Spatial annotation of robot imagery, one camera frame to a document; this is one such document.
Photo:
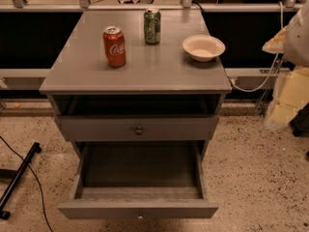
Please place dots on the green soda can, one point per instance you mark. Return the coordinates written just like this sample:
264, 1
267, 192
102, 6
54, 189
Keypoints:
152, 19

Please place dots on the white bowl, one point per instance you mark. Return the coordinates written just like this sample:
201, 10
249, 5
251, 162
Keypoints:
203, 48

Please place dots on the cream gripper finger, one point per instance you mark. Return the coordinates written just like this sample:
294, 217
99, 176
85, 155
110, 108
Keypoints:
276, 44

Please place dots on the grey drawer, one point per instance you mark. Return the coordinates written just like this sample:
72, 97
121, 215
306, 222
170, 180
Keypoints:
99, 128
119, 180

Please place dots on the grey top drawer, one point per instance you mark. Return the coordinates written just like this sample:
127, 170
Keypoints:
99, 128

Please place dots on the grey metal rail frame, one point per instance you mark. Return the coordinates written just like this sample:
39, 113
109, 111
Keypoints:
264, 78

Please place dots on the grey wooden drawer cabinet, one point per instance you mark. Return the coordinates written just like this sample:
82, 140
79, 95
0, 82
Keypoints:
169, 104

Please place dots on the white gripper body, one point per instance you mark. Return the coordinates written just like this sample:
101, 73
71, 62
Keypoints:
297, 41

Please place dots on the red cola can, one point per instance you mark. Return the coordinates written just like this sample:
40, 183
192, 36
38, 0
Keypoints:
114, 46

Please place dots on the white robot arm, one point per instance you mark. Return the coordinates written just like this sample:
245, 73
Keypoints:
296, 46

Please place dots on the black stand leg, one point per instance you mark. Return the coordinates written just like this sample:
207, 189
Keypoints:
15, 176

